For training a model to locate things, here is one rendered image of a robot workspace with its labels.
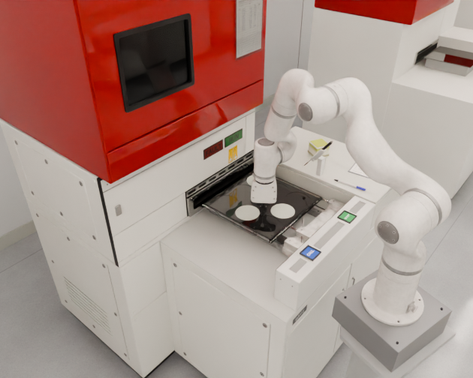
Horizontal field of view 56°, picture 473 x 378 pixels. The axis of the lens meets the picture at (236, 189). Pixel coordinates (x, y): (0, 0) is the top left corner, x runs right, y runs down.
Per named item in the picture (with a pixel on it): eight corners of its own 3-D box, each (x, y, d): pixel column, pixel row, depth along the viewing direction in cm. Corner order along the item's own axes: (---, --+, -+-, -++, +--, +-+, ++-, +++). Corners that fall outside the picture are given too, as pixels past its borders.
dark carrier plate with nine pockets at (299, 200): (205, 204, 189) (204, 203, 188) (255, 170, 210) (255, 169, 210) (269, 239, 171) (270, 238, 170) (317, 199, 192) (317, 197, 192)
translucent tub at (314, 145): (306, 153, 209) (308, 140, 205) (320, 150, 212) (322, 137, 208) (315, 160, 204) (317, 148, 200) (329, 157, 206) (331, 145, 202)
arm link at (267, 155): (269, 163, 176) (249, 169, 172) (270, 133, 169) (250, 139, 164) (281, 172, 170) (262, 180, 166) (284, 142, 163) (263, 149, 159)
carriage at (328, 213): (281, 253, 171) (282, 247, 169) (330, 208, 194) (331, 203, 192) (299, 262, 167) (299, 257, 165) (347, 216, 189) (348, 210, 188)
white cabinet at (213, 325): (175, 361, 229) (158, 242, 181) (284, 259, 289) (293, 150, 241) (275, 445, 195) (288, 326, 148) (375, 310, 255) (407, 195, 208)
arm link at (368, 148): (402, 247, 122) (436, 222, 130) (433, 233, 112) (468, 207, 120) (302, 103, 132) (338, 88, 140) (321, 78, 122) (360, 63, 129)
